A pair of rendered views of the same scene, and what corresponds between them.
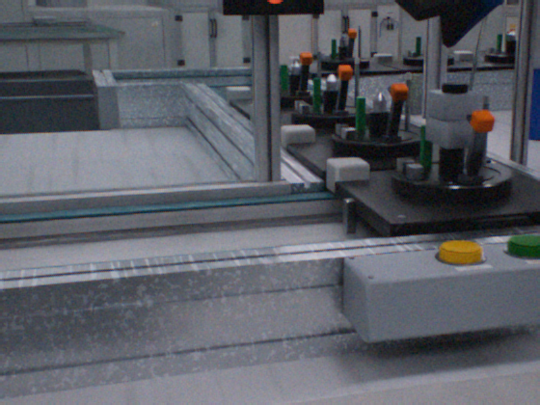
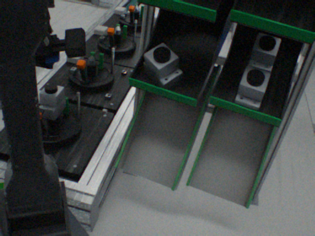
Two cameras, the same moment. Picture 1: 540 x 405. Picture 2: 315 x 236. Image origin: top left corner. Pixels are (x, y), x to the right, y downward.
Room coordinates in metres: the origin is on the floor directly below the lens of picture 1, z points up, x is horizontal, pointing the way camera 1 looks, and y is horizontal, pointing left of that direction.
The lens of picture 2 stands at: (0.52, -0.64, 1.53)
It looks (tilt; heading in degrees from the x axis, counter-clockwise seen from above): 37 degrees down; 23
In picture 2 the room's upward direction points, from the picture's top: 9 degrees clockwise
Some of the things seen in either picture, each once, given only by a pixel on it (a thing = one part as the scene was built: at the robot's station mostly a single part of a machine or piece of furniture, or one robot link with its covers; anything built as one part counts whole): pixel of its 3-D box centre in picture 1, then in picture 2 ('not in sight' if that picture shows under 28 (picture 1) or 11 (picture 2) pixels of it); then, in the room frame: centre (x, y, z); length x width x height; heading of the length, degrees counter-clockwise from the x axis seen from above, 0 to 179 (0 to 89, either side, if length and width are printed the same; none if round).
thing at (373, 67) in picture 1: (343, 50); not in sight; (2.38, -0.06, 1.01); 0.24 x 0.24 x 0.13; 16
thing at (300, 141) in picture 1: (379, 120); (91, 67); (1.26, -0.08, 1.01); 0.24 x 0.24 x 0.13; 16
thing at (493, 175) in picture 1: (450, 180); (53, 126); (1.01, -0.15, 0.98); 0.14 x 0.14 x 0.02
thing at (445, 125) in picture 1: (449, 112); (53, 97); (1.02, -0.15, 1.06); 0.08 x 0.04 x 0.07; 16
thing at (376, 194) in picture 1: (450, 196); (53, 132); (1.01, -0.15, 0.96); 0.24 x 0.24 x 0.02; 16
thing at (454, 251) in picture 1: (460, 256); not in sight; (0.78, -0.13, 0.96); 0.04 x 0.04 x 0.02
